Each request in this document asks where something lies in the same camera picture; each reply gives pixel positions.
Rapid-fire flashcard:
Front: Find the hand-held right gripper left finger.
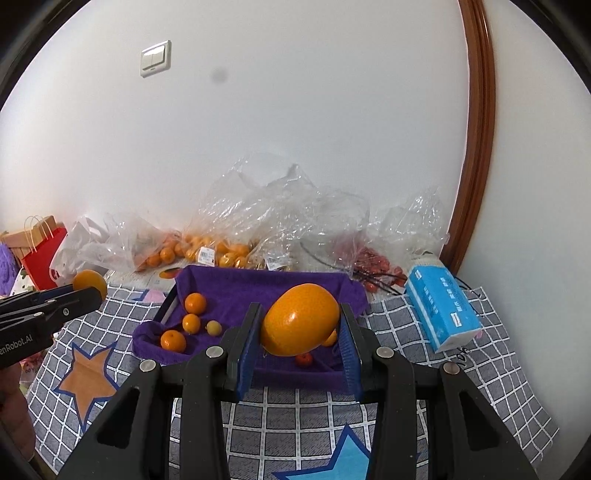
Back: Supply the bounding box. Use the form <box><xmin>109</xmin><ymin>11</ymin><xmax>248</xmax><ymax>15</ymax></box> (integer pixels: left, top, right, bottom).
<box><xmin>55</xmin><ymin>302</ymin><xmax>264</xmax><ymax>480</ymax></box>

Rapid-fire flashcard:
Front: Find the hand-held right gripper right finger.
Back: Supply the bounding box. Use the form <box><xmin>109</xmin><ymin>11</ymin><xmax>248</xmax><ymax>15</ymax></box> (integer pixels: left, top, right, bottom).
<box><xmin>339</xmin><ymin>303</ymin><xmax>541</xmax><ymax>480</ymax></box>

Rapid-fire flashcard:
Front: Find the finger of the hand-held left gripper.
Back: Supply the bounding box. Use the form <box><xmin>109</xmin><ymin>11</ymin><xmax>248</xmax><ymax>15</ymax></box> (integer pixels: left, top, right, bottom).
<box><xmin>0</xmin><ymin>288</ymin><xmax>104</xmax><ymax>333</ymax></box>
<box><xmin>0</xmin><ymin>286</ymin><xmax>79</xmax><ymax>315</ymax></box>

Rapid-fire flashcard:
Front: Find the black tray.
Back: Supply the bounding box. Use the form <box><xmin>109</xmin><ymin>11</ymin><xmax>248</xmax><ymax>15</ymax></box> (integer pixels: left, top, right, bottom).
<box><xmin>154</xmin><ymin>288</ymin><xmax>181</xmax><ymax>326</ymax></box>

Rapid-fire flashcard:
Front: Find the red paper bag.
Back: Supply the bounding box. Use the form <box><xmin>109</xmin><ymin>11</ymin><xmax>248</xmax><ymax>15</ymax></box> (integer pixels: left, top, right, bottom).
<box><xmin>21</xmin><ymin>215</ymin><xmax>69</xmax><ymax>291</ymax></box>

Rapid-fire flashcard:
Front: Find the white printed plastic bag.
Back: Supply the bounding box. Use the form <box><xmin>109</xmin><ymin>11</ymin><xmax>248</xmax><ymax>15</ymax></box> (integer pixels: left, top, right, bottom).
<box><xmin>48</xmin><ymin>217</ymin><xmax>112</xmax><ymax>289</ymax></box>

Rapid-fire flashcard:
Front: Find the purple fuzzy cloth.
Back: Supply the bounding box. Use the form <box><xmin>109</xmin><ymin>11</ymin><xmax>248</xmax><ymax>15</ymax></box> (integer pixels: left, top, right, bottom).
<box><xmin>0</xmin><ymin>242</ymin><xmax>24</xmax><ymax>296</ymax></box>

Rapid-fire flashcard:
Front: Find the brown paper bag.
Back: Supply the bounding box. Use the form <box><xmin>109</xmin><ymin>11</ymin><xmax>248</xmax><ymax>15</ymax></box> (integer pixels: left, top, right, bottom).
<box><xmin>0</xmin><ymin>215</ymin><xmax>58</xmax><ymax>268</ymax></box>

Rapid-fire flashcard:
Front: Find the purple towel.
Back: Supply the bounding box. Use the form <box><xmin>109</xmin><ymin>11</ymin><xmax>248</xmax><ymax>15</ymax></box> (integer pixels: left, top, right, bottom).
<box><xmin>131</xmin><ymin>264</ymin><xmax>370</xmax><ymax>397</ymax></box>

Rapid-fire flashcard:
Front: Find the clear plastic bag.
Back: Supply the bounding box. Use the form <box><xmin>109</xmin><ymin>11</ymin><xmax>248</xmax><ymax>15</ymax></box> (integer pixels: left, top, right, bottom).
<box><xmin>194</xmin><ymin>154</ymin><xmax>370</xmax><ymax>273</ymax></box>
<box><xmin>323</xmin><ymin>187</ymin><xmax>451</xmax><ymax>294</ymax></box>
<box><xmin>104</xmin><ymin>212</ymin><xmax>259</xmax><ymax>273</ymax></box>

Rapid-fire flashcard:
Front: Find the grey checked star blanket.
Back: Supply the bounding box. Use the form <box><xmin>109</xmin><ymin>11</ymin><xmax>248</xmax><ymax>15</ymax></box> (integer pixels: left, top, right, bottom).
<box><xmin>25</xmin><ymin>281</ymin><xmax>561</xmax><ymax>480</ymax></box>

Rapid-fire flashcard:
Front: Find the pile of red cherry tomatoes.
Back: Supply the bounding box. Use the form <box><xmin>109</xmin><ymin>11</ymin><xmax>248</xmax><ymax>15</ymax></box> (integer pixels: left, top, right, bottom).
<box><xmin>339</xmin><ymin>235</ymin><xmax>407</xmax><ymax>292</ymax></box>

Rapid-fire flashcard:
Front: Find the blue tissue pack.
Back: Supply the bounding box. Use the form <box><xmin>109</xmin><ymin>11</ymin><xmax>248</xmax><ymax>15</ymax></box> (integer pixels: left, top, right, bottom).
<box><xmin>404</xmin><ymin>264</ymin><xmax>484</xmax><ymax>355</ymax></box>

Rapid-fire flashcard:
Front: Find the pile of bagged mandarin oranges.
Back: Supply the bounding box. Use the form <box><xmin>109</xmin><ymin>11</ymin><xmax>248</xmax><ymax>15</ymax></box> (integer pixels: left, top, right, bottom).
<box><xmin>136</xmin><ymin>233</ymin><xmax>266</xmax><ymax>273</ymax></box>

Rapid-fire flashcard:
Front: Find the white light switch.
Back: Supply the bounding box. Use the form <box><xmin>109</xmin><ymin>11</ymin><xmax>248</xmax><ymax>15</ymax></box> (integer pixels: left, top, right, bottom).
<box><xmin>140</xmin><ymin>40</ymin><xmax>172</xmax><ymax>78</ymax></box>

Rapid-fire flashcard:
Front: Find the brown wooden door frame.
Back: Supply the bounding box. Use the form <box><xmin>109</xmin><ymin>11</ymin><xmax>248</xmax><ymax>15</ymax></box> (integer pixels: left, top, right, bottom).
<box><xmin>438</xmin><ymin>0</ymin><xmax>497</xmax><ymax>273</ymax></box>

